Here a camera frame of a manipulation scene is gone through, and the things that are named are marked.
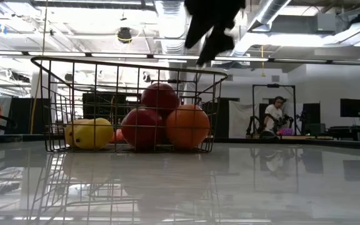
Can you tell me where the silver ceiling duct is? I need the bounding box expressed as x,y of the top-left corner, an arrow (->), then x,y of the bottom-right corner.
154,0 -> 188,56

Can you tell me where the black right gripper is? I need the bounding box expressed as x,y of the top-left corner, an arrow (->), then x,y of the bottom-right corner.
184,0 -> 246,66

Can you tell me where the black wall monitor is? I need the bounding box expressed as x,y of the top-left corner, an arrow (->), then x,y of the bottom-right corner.
340,99 -> 360,118

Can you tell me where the black wire basket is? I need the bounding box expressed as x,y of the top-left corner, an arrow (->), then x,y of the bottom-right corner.
30,56 -> 228,154

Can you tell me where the black panel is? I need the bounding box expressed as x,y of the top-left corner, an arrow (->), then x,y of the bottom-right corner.
11,97 -> 51,135

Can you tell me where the red tomato with green top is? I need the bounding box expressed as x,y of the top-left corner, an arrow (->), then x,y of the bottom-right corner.
141,82 -> 180,115

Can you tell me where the black frame stand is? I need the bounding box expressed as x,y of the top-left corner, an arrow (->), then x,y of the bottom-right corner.
252,83 -> 296,138

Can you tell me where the orange carrot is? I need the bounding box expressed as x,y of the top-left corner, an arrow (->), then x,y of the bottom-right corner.
109,128 -> 126,144

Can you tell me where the small black monitor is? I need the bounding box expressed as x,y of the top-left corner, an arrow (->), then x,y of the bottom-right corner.
301,102 -> 321,124

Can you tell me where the black round ceiling device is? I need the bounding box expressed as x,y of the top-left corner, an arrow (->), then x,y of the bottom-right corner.
116,27 -> 133,44

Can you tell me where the gray tarp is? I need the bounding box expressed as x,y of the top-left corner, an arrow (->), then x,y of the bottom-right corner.
0,95 -> 13,135

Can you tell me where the orange fruit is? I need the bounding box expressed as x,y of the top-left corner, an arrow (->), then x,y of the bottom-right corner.
165,104 -> 211,149

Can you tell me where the yellow hanging cable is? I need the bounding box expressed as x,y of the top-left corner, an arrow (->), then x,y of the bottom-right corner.
29,0 -> 49,135

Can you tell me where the red apple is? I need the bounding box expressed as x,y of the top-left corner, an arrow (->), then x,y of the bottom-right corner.
121,107 -> 166,150

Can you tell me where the yellow lemon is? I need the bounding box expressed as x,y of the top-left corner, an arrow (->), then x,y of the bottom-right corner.
72,117 -> 114,150
64,119 -> 86,148

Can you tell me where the long light bar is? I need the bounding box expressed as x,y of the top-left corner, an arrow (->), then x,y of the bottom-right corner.
0,49 -> 360,66

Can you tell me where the person in white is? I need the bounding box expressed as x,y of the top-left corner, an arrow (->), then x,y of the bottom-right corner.
263,96 -> 286,132

